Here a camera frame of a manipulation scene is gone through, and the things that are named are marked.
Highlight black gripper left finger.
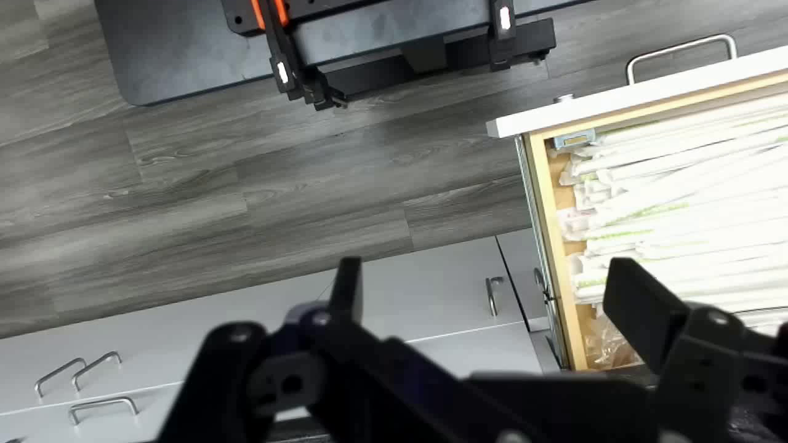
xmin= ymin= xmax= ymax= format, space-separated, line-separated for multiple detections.
xmin=327 ymin=255 xmax=364 ymax=323

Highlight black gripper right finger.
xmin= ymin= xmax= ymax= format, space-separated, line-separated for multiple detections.
xmin=603 ymin=259 xmax=690 ymax=371

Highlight white closed drawer front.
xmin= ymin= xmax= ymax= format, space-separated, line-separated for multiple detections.
xmin=0 ymin=239 xmax=539 ymax=443

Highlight open white wooden drawer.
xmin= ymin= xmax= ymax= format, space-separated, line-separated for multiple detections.
xmin=487 ymin=46 xmax=788 ymax=371

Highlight white wrapped straws pile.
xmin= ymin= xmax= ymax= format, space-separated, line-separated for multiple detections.
xmin=556 ymin=97 xmax=788 ymax=334

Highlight orange black clamp near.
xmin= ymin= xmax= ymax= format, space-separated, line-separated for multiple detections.
xmin=222 ymin=0 xmax=348 ymax=110

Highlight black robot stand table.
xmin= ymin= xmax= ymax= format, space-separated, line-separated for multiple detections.
xmin=94 ymin=0 xmax=587 ymax=105

